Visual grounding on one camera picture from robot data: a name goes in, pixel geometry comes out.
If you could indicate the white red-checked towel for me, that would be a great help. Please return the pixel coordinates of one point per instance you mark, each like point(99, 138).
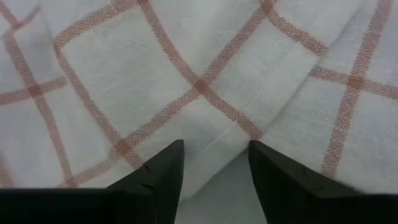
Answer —
point(199, 62)

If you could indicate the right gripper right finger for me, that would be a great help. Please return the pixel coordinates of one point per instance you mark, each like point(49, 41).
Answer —
point(311, 202)

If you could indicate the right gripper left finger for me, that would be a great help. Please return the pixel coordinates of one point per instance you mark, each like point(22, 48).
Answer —
point(124, 205)

